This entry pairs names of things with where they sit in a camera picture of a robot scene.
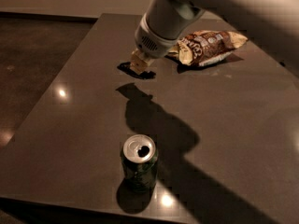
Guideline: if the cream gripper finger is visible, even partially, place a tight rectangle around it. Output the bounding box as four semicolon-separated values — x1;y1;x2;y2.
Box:
130;49;155;73

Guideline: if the black rxbar chocolate wrapper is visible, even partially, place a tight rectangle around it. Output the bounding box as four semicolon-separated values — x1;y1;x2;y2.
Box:
117;62;156;79

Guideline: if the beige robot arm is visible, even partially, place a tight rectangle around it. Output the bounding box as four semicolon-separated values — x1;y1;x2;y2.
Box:
135;0;299;77

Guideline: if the green soda can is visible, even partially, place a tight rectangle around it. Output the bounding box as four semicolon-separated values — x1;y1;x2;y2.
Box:
121;134;158;192

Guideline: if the brown chip bag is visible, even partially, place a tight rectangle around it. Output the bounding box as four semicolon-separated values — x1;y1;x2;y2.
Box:
167;30;248;67

